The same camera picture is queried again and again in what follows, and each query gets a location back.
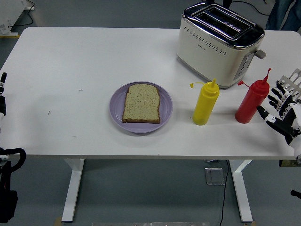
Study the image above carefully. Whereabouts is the black toaster power cord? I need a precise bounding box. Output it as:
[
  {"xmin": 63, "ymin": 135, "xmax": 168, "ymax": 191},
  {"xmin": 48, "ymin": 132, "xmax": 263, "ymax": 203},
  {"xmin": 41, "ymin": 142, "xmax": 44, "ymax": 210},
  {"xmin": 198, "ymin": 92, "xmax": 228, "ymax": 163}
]
[{"xmin": 244, "ymin": 0, "xmax": 270, "ymax": 16}]

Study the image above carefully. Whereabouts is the white equipment housing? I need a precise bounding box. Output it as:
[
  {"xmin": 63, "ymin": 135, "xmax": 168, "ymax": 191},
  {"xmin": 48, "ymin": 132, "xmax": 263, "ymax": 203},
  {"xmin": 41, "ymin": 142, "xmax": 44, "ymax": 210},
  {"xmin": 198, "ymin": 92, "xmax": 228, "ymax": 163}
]
[{"xmin": 0, "ymin": 0, "xmax": 35, "ymax": 37}]

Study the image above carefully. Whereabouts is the yellow squeeze bottle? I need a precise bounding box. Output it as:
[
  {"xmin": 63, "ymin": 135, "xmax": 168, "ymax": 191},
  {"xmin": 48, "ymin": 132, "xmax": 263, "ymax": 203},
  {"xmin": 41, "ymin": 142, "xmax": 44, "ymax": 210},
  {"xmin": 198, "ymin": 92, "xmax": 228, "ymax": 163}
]
[{"xmin": 190, "ymin": 78, "xmax": 220, "ymax": 126}]

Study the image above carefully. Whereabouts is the metal floor socket plate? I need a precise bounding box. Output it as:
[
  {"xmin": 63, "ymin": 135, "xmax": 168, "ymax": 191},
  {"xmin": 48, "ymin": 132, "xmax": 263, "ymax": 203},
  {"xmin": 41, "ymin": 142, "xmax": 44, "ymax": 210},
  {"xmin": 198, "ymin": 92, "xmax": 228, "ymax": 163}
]
[{"xmin": 204, "ymin": 167, "xmax": 226, "ymax": 186}]

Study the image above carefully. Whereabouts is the cream two-slot toaster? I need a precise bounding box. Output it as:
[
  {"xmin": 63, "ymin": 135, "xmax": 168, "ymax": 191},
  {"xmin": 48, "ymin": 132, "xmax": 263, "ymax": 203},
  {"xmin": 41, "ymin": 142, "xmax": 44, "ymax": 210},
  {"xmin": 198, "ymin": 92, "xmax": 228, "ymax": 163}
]
[{"xmin": 176, "ymin": 1, "xmax": 267, "ymax": 89}]

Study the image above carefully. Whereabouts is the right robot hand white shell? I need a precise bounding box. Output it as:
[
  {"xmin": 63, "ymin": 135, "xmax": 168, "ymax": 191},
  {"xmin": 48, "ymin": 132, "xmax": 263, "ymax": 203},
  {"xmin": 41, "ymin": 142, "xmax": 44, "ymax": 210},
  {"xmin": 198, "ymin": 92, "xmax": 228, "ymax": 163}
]
[{"xmin": 256, "ymin": 82, "xmax": 301, "ymax": 161}]

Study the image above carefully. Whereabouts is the table height control panel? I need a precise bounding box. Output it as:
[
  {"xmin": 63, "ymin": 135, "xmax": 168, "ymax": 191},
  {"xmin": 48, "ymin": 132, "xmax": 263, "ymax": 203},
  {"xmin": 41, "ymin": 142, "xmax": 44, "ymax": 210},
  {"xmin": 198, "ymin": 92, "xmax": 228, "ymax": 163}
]
[{"xmin": 279, "ymin": 159, "xmax": 301, "ymax": 167}]

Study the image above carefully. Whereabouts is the purple round plate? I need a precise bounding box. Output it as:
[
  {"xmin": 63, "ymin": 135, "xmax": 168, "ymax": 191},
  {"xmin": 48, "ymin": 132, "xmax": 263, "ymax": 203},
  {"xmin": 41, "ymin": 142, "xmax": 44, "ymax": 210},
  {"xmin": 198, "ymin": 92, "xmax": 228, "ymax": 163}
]
[{"xmin": 109, "ymin": 81, "xmax": 174, "ymax": 134}]

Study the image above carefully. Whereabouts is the thin black cable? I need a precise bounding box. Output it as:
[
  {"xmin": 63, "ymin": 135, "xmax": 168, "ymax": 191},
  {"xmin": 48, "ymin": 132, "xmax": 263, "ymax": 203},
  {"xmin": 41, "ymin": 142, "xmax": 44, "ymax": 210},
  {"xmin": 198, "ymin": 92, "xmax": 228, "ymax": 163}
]
[{"xmin": 8, "ymin": 0, "xmax": 35, "ymax": 32}]

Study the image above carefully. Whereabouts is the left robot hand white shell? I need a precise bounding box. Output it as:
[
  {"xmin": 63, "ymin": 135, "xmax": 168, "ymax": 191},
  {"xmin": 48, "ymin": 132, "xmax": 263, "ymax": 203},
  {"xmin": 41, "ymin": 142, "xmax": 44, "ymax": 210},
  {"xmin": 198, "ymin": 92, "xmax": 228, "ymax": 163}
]
[{"xmin": 0, "ymin": 72, "xmax": 8, "ymax": 135}]

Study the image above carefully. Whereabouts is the red squeeze bottle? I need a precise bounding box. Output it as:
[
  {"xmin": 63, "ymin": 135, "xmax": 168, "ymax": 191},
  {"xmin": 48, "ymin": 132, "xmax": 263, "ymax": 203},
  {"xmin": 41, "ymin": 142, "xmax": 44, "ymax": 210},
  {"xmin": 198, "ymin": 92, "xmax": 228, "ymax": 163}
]
[{"xmin": 235, "ymin": 68, "xmax": 272, "ymax": 124}]

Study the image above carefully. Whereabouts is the white table leg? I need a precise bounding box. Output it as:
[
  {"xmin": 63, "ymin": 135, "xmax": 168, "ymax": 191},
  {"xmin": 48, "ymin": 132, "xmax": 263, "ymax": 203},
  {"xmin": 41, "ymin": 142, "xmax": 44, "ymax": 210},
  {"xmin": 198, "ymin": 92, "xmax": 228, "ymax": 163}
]
[
  {"xmin": 61, "ymin": 158, "xmax": 85, "ymax": 223},
  {"xmin": 229, "ymin": 159, "xmax": 254, "ymax": 223}
]

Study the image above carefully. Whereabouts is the slice of bread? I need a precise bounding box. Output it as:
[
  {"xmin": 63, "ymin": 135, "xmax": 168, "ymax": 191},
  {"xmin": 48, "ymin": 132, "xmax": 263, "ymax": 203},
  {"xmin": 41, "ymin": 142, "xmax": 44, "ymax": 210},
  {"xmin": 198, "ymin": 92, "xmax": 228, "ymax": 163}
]
[{"xmin": 121, "ymin": 83, "xmax": 161, "ymax": 124}]

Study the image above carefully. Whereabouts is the black cable on floor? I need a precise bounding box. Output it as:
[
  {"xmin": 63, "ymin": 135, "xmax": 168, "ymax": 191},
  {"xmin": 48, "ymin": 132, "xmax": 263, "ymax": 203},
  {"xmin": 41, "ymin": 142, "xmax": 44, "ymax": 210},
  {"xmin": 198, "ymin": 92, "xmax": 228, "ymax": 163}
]
[{"xmin": 218, "ymin": 160, "xmax": 230, "ymax": 226}]

